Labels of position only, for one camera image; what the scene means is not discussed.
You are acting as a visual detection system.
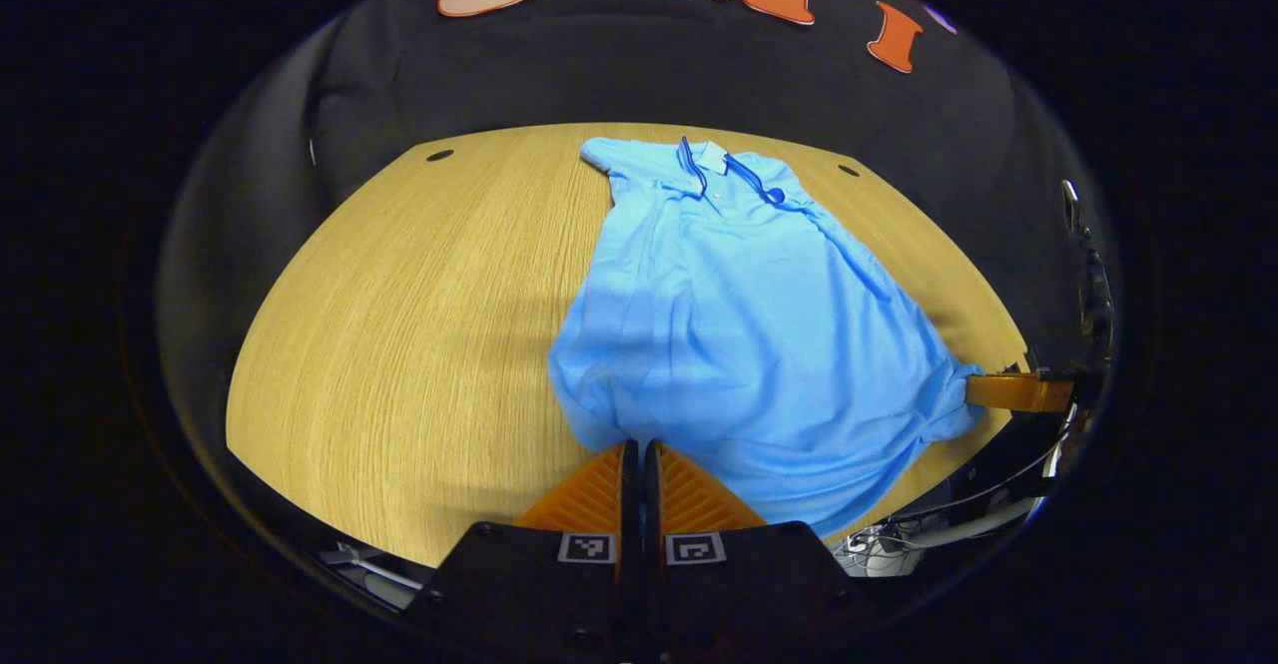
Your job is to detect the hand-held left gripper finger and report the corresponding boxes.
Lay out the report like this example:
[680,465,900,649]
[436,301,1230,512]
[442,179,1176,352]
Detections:
[642,439,870,664]
[409,441,640,664]

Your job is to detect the light blue T-shirt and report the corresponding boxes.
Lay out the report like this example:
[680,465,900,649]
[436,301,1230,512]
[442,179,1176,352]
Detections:
[547,135,984,540]

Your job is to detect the white cable bundle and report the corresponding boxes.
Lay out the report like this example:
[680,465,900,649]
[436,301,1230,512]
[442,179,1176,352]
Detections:
[834,424,1079,577]

